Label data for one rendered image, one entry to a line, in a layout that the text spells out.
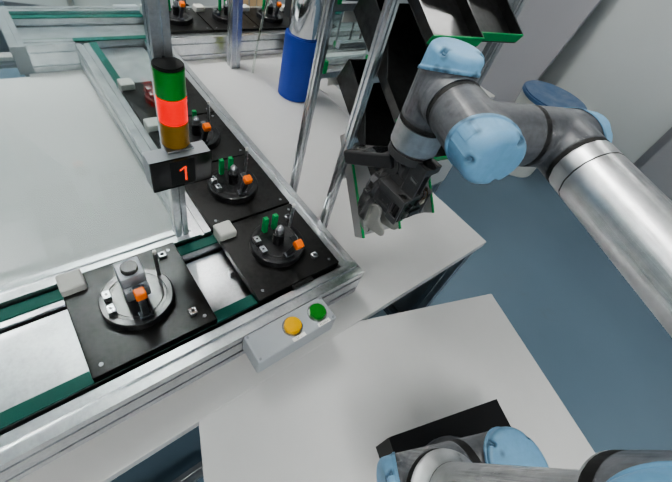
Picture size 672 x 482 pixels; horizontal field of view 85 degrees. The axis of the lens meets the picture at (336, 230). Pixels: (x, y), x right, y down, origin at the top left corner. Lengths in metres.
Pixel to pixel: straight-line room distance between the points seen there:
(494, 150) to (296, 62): 1.34
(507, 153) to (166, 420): 0.79
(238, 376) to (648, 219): 0.79
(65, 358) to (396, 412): 0.71
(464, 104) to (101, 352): 0.76
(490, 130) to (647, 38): 3.62
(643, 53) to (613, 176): 3.54
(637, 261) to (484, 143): 0.18
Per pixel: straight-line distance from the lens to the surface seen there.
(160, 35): 0.71
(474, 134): 0.43
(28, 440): 0.85
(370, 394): 0.97
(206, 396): 0.92
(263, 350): 0.84
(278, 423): 0.91
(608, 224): 0.47
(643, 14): 4.09
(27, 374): 0.95
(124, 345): 0.86
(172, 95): 0.71
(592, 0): 4.10
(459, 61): 0.50
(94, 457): 0.92
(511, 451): 0.70
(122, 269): 0.80
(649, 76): 3.95
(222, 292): 0.96
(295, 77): 1.72
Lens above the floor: 1.73
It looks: 46 degrees down
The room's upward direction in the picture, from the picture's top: 20 degrees clockwise
